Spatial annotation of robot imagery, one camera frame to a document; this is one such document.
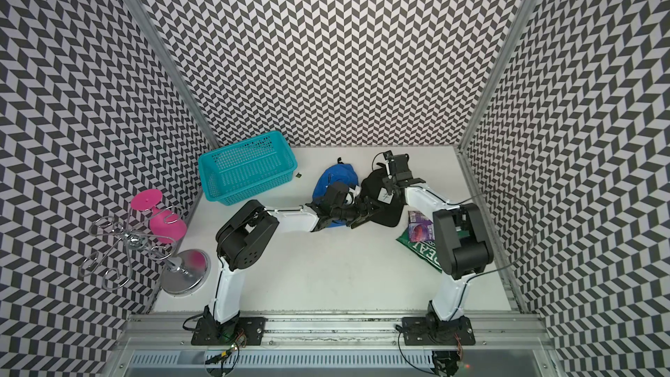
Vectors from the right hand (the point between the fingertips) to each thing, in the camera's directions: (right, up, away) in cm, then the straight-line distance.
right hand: (399, 179), depth 97 cm
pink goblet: (-71, -12, -24) cm, 76 cm away
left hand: (-9, -12, -8) cm, 17 cm away
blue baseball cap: (-23, +2, +6) cm, 24 cm away
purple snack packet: (+6, -17, -7) cm, 19 cm away
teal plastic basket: (-64, +5, +15) cm, 66 cm away
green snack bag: (+6, -23, -11) cm, 26 cm away
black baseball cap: (-3, -9, -3) cm, 10 cm away
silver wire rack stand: (-84, -19, -24) cm, 89 cm away
